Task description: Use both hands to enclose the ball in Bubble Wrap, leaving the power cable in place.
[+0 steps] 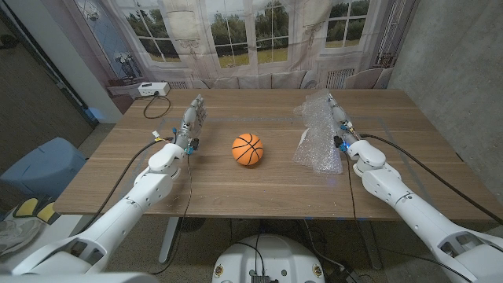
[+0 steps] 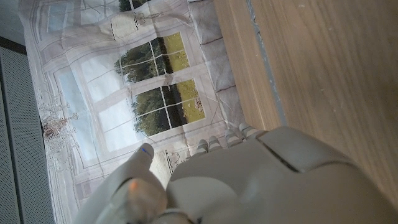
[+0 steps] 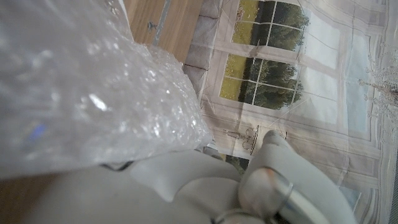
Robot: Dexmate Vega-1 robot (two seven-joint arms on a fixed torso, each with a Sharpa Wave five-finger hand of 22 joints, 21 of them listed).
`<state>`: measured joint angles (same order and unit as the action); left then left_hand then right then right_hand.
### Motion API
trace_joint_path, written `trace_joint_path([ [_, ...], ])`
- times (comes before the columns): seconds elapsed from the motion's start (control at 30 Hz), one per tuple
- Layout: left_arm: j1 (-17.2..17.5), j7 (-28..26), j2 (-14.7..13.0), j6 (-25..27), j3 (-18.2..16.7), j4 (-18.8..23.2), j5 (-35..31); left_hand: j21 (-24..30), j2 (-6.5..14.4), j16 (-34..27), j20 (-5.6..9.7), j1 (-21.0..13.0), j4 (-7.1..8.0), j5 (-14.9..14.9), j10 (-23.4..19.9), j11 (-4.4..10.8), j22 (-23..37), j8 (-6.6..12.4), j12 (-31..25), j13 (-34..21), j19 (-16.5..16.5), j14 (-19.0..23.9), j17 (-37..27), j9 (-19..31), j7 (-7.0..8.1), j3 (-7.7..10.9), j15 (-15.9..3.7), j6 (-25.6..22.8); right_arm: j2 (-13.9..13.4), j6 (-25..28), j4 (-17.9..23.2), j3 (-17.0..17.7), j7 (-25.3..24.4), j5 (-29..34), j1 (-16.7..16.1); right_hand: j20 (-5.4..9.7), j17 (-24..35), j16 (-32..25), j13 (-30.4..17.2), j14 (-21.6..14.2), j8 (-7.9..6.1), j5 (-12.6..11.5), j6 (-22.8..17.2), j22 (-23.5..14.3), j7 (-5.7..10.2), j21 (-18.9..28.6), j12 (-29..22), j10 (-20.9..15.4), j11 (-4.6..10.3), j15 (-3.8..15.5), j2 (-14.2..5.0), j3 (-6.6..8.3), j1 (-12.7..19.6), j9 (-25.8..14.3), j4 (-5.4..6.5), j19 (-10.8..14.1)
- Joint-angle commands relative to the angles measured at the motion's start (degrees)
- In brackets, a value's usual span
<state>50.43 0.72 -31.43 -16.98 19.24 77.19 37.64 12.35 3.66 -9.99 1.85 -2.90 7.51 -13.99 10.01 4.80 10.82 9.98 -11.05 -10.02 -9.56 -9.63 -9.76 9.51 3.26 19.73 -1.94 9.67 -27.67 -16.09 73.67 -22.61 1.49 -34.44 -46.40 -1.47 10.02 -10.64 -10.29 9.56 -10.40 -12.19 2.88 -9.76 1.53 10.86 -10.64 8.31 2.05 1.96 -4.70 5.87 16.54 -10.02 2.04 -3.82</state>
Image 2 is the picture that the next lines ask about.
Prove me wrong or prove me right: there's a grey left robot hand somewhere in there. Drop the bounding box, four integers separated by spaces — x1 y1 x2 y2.
73 123 398 224

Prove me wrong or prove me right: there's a printed window scene backdrop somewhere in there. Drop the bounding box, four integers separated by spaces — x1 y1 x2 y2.
17 0 246 224

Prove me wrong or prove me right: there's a dark perforated wall panel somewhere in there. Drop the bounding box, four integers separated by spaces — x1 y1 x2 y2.
0 37 57 224

